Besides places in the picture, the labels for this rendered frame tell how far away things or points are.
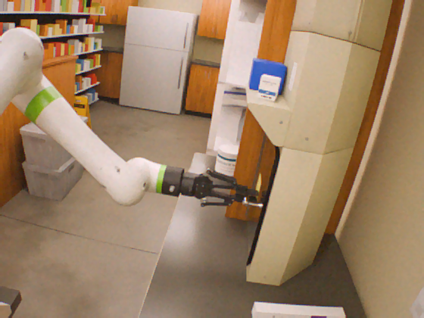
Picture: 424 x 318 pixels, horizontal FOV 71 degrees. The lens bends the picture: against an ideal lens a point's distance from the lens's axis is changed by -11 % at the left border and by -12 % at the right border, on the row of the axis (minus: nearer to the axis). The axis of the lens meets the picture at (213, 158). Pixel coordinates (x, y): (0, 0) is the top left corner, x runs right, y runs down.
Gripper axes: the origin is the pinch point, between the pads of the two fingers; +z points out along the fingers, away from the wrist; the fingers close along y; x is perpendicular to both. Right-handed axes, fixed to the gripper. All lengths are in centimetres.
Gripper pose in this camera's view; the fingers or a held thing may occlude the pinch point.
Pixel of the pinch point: (246, 194)
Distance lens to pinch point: 105.2
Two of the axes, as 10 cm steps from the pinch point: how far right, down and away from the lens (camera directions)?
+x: 0.7, -3.5, 9.3
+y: 1.6, -9.2, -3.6
